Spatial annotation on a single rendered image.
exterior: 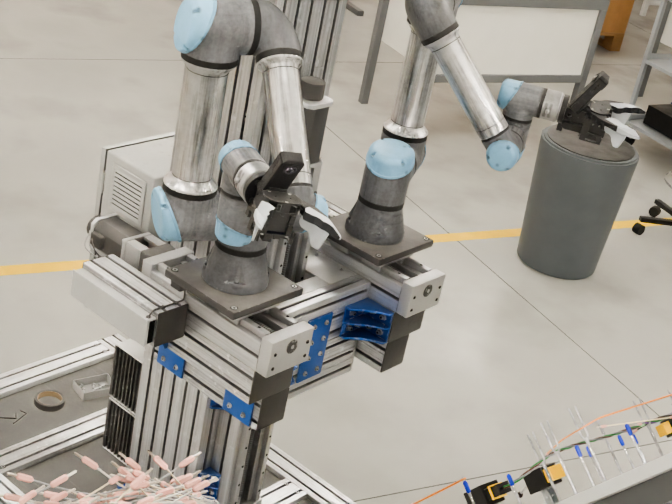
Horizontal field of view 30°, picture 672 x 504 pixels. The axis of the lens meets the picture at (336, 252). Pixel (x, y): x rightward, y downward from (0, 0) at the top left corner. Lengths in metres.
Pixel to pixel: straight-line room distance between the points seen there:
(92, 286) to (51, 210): 2.74
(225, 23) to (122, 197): 0.82
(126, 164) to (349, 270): 0.61
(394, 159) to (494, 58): 4.22
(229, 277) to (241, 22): 0.58
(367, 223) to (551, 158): 2.72
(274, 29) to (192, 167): 0.33
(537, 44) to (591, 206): 1.83
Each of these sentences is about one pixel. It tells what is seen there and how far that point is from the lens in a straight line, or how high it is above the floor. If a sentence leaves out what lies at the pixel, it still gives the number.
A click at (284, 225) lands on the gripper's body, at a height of 1.54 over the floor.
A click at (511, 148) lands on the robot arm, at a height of 1.49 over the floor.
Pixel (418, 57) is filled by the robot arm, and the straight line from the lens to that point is 3.11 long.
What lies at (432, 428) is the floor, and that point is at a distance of 4.60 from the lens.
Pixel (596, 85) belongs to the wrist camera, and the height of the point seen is 1.65.
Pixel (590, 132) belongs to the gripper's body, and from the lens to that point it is 3.11.
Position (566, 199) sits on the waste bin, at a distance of 5.76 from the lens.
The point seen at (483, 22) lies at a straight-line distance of 7.09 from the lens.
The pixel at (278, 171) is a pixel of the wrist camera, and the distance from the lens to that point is 2.20.
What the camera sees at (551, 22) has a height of 0.72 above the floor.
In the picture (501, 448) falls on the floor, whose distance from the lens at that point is 4.60.
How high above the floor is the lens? 2.50
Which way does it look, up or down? 26 degrees down
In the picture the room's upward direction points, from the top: 12 degrees clockwise
